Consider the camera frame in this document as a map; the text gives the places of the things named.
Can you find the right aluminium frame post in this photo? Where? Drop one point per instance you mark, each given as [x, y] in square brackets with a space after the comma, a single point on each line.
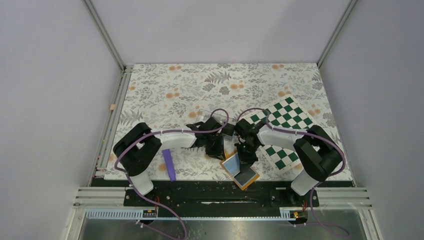
[337, 30]

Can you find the clear acrylic card box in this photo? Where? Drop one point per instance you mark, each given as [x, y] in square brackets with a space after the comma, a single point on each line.
[209, 120]

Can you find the floral patterned table mat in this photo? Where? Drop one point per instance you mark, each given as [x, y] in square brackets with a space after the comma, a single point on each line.
[167, 96]

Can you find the orange leather card holder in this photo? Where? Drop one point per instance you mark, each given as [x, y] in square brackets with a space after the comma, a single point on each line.
[231, 166]

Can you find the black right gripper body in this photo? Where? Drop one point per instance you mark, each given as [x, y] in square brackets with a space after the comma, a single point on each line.
[244, 147]

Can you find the aluminium frame post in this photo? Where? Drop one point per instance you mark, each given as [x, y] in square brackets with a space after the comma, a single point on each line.
[93, 13]
[337, 30]

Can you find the black credit card stack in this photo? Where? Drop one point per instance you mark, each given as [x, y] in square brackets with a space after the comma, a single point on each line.
[228, 131]

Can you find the purple marker pen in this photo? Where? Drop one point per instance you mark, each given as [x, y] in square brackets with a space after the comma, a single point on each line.
[168, 160]

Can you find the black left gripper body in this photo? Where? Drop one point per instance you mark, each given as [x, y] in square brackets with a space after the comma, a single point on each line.
[212, 139]

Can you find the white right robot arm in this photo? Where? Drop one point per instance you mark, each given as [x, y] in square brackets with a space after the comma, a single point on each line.
[318, 154]

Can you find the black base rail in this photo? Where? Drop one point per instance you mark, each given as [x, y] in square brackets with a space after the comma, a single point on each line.
[209, 199]

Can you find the left aluminium frame post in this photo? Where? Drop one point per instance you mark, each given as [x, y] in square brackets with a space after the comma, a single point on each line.
[93, 13]

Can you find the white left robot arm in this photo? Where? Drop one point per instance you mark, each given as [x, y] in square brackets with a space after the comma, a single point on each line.
[136, 150]

